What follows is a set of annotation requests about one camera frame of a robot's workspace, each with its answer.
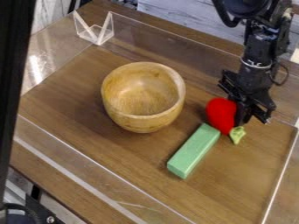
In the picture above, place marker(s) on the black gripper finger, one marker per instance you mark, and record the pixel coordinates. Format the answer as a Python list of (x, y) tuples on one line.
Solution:
[(243, 113)]

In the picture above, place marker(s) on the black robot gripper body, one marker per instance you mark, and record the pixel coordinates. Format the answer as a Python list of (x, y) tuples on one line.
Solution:
[(261, 103)]

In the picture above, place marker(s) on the red plush strawberry toy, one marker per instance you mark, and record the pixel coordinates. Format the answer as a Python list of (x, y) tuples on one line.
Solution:
[(220, 111)]

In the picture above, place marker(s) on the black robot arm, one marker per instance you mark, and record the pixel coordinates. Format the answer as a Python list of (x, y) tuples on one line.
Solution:
[(267, 19)]

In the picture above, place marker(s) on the green rectangular block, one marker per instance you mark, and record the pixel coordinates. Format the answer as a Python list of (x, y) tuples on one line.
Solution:
[(192, 151)]

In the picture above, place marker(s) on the wooden bowl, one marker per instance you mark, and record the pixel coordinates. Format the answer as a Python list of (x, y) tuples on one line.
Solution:
[(143, 96)]

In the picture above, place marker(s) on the clear acrylic tray wall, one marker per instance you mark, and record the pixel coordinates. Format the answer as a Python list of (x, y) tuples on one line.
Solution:
[(104, 172)]

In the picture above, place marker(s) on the clear acrylic corner bracket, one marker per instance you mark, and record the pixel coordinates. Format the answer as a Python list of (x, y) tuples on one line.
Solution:
[(96, 34)]

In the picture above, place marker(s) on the black metal table bracket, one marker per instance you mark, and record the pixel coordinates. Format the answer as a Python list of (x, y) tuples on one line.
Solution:
[(21, 208)]

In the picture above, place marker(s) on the black vertical camera pole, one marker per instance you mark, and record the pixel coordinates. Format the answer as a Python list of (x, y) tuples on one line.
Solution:
[(16, 22)]

